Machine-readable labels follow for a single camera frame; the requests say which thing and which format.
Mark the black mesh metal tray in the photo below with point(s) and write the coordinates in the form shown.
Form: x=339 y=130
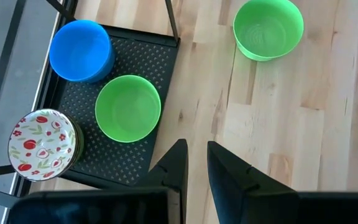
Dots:
x=141 y=62

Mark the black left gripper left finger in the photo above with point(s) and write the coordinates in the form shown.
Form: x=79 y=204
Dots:
x=169 y=186

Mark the green plastic mini bowl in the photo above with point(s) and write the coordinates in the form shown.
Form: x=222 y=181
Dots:
x=127 y=109
x=267 y=29

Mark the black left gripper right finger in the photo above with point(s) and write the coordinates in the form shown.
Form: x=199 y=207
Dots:
x=238 y=193

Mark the blue plastic mini bowl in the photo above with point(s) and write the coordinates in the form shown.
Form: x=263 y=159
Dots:
x=79 y=49

